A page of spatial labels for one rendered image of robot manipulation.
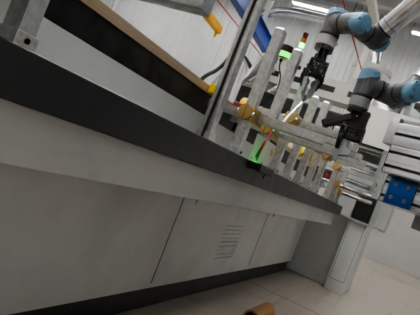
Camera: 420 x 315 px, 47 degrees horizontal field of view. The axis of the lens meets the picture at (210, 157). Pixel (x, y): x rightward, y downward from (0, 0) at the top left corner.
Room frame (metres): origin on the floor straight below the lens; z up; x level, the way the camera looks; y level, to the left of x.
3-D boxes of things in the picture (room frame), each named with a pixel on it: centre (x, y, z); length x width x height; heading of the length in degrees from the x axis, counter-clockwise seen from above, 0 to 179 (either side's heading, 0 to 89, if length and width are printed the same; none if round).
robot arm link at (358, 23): (1.76, -0.33, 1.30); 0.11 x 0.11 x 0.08; 34
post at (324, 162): (3.01, -0.67, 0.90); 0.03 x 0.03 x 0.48; 66
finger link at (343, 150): (1.77, -0.44, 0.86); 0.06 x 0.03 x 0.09; 66
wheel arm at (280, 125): (1.65, -0.13, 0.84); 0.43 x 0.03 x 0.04; 66
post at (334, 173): (3.47, -0.87, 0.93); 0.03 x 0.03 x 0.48; 66
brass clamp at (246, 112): (1.66, -0.08, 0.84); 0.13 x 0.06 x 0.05; 156
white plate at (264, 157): (1.83, -0.18, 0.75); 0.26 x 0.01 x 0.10; 156
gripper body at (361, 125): (1.78, -0.45, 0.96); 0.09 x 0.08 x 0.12; 66
